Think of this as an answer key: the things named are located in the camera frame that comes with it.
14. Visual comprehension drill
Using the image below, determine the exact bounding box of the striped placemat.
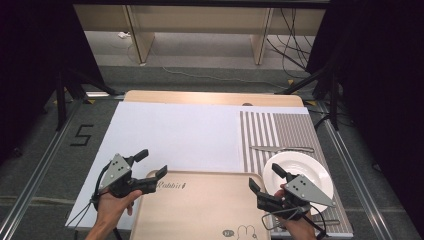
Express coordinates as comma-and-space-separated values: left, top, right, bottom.
238, 110, 355, 235

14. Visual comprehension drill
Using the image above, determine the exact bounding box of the black metal stand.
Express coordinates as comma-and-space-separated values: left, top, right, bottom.
54, 67, 125, 132
275, 62, 342, 132

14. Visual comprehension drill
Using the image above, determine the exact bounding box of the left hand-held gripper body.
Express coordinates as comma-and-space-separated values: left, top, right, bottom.
99, 153, 158, 199

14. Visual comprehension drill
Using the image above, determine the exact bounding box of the white plate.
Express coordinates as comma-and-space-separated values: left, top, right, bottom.
262, 150, 334, 216

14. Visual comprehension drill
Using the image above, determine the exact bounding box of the right hand-held gripper cable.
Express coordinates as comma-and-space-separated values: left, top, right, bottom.
261, 205, 328, 240

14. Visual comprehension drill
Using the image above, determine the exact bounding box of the white sheet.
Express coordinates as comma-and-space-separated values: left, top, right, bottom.
65, 101, 312, 232

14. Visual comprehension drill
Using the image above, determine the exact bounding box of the dark curtain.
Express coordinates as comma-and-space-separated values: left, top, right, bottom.
0, 0, 105, 164
305, 0, 424, 238

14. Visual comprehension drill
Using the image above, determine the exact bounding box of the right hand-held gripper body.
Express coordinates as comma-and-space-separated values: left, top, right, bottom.
256, 174, 336, 221

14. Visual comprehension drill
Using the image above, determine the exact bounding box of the silver cutlery piece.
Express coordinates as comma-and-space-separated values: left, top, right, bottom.
312, 218, 342, 226

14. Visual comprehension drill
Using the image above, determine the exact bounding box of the beige desk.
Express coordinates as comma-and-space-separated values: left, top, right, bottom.
73, 4, 327, 66

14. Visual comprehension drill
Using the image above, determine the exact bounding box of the hand-held gripper cable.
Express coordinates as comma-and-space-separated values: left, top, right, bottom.
65, 162, 116, 240
261, 205, 328, 240

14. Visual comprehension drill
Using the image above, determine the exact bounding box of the left hand-held gripper cable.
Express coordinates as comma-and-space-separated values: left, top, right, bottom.
65, 162, 116, 240

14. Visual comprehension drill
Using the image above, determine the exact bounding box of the person's right hand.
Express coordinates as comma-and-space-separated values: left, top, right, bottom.
273, 185, 318, 240

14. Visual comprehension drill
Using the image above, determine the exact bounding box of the bundle of black cables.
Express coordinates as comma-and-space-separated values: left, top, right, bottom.
265, 7, 315, 72

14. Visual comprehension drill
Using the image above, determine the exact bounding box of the aluminium rail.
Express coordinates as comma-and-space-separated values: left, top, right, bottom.
318, 101, 393, 240
0, 98, 125, 240

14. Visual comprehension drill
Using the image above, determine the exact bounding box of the person's left hand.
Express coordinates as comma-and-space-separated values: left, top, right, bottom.
96, 189, 143, 230

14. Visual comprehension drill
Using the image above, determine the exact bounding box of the silver table knife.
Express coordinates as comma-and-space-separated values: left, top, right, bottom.
249, 145, 315, 154

